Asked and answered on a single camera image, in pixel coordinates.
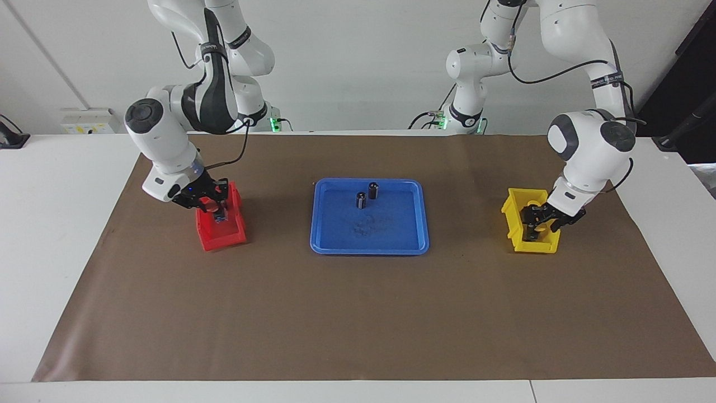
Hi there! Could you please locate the black desk device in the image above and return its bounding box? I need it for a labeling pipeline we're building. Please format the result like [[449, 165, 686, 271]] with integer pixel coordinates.
[[0, 115, 30, 149]]

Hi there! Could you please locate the black stand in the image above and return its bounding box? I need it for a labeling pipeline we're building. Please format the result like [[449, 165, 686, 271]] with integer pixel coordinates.
[[652, 95, 716, 153]]

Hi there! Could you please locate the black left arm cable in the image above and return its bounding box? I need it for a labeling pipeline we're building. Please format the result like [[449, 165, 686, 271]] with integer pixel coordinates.
[[506, 0, 647, 194]]

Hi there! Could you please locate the red push button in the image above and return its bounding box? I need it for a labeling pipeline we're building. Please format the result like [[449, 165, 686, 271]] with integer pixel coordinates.
[[200, 196, 229, 223]]

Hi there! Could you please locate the yellow plastic bin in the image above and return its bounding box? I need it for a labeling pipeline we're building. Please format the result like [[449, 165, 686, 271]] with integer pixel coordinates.
[[501, 188, 561, 254]]

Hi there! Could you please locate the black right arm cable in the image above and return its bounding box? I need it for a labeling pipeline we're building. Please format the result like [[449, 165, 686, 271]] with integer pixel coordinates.
[[171, 31, 252, 170]]

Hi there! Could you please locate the red plastic bin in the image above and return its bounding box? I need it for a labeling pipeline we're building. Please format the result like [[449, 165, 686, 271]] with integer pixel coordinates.
[[195, 180, 248, 252]]

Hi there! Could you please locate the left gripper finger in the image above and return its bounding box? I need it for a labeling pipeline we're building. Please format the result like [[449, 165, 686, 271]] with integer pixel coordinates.
[[551, 208, 586, 233], [521, 206, 543, 242]]

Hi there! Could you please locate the black cabinet panel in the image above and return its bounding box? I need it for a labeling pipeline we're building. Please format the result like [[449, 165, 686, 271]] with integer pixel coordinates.
[[615, 0, 716, 166]]

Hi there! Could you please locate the blue plastic tray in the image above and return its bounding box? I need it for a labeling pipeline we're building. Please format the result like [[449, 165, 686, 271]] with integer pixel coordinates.
[[310, 178, 430, 256]]

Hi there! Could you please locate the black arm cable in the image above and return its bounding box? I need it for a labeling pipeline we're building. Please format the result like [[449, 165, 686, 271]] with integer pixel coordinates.
[[171, 31, 252, 170], [506, 0, 647, 194]]

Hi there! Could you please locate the brown paper table mat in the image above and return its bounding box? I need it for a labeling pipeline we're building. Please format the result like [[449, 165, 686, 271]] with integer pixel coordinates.
[[32, 133, 716, 383]]

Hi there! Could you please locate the grey metallic object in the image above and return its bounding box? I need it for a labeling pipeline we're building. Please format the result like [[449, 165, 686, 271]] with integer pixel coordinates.
[[689, 162, 716, 199]]

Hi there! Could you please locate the white wall socket box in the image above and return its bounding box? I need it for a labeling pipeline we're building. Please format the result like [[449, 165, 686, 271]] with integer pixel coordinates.
[[60, 107, 121, 135]]

